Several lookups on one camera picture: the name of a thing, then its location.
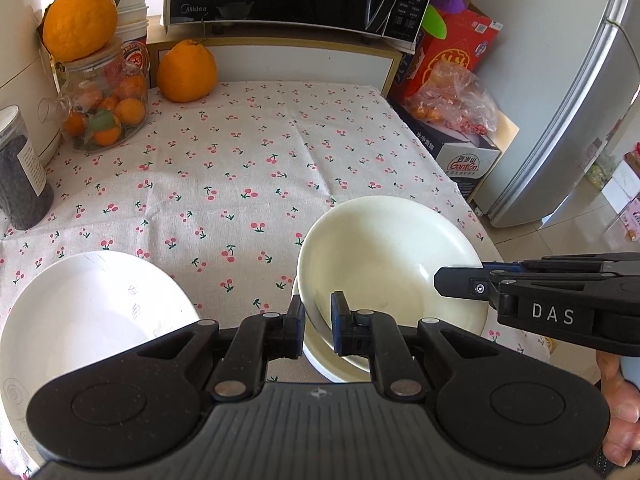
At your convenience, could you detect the white printed cardboard box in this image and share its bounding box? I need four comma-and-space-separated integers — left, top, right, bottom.
400, 105, 521, 206

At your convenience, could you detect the white bowl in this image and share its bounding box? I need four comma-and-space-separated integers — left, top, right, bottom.
302, 332, 373, 386

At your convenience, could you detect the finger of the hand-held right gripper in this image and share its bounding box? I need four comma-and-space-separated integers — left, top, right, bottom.
482, 254, 640, 281
434, 267, 521, 310

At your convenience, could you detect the large orange with leaves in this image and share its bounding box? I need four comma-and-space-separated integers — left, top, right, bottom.
42, 0, 123, 63

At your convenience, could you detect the cream air fryer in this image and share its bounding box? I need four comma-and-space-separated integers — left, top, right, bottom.
0, 5, 65, 167

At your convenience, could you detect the purple item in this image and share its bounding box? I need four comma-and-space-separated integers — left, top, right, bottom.
429, 0, 470, 16

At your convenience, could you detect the white floral plate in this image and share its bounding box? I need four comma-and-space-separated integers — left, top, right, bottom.
0, 251, 202, 466

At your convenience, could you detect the silver refrigerator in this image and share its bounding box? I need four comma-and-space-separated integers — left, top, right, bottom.
472, 0, 640, 229

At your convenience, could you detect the stack of paper cups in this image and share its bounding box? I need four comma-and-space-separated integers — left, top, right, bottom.
117, 0, 151, 78

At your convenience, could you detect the pile of kumquats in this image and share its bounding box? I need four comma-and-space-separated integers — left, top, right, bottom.
62, 75, 147, 148

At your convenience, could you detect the plastic bag of small oranges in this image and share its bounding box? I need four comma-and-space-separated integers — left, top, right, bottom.
404, 60, 498, 136

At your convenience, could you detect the red gift box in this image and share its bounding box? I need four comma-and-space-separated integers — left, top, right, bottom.
387, 0, 506, 111

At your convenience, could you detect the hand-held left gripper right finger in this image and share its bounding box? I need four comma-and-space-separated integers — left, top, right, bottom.
331, 291, 493, 401

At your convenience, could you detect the green plastic item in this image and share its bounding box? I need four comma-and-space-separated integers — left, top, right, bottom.
419, 4, 447, 41

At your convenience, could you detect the glass jar with handle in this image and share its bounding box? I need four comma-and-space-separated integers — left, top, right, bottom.
39, 37, 150, 153

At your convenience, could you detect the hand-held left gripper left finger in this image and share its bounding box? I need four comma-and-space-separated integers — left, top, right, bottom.
136, 294, 306, 401

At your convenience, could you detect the cherry print tablecloth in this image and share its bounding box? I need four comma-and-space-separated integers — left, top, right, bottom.
0, 80, 501, 480

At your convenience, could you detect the clear jar of dark grains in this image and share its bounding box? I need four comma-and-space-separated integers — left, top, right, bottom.
0, 105, 55, 231

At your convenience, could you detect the person's right hand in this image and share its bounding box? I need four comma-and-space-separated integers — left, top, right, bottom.
597, 351, 640, 468

